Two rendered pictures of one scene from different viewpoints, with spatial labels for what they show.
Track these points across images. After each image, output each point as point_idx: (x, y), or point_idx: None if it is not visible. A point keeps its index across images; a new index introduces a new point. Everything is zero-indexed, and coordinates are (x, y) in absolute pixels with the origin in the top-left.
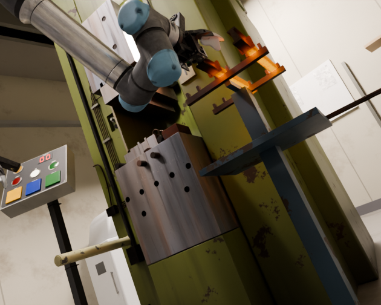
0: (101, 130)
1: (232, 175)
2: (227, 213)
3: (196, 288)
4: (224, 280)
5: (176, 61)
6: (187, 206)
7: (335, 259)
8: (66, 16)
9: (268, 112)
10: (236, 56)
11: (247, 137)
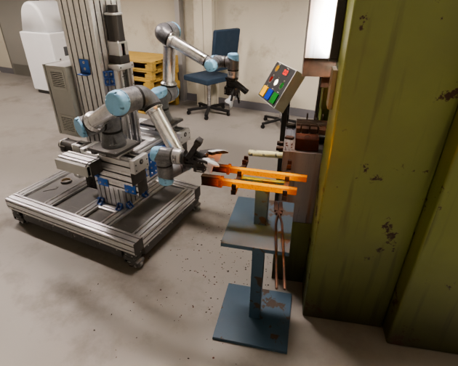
0: None
1: (316, 199)
2: (299, 213)
3: None
4: None
5: (163, 183)
6: None
7: (257, 286)
8: (156, 124)
9: (431, 176)
10: (432, 91)
11: (320, 192)
